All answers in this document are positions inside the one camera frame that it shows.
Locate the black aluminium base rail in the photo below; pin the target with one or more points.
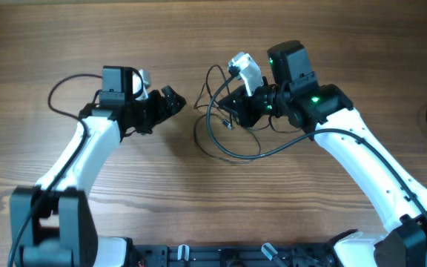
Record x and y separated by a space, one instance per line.
296 255

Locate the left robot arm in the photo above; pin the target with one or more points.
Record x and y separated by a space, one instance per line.
51 223

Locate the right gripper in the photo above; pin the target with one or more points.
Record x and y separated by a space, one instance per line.
243 108

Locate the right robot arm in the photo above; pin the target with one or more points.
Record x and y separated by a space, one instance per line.
327 116

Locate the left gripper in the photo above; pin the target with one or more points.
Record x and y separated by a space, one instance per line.
160 111

